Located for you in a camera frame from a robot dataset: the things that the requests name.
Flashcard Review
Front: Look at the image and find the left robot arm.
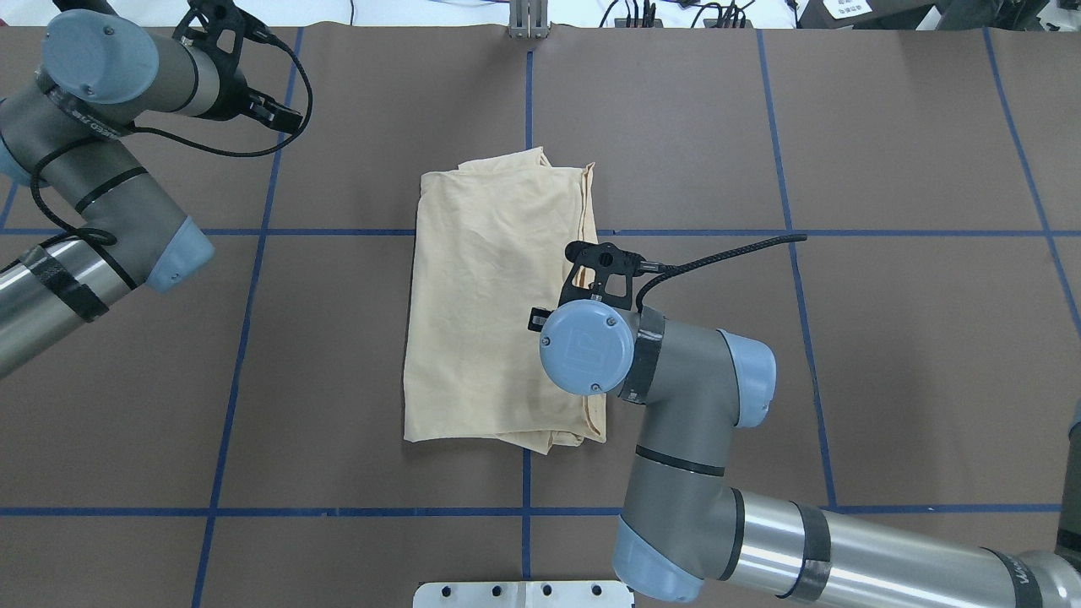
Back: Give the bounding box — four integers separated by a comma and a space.
1, 1, 312, 376

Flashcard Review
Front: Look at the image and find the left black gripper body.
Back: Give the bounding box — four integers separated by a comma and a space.
201, 51, 248, 121

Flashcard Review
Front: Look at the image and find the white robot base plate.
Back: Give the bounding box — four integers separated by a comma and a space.
412, 580, 636, 607

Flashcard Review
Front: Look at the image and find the aluminium frame post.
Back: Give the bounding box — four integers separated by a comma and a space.
507, 0, 551, 40

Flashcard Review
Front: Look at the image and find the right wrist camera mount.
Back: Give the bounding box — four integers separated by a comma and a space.
557, 240, 645, 320

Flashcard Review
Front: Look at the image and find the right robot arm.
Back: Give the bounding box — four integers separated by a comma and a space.
528, 299, 1078, 607

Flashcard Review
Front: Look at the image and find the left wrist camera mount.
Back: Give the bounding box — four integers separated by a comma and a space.
172, 1, 279, 69

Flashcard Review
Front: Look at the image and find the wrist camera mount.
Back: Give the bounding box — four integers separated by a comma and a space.
172, 1, 279, 69
557, 240, 645, 320

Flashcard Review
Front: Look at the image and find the beige long-sleeve printed shirt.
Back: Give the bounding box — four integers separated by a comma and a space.
403, 147, 608, 454

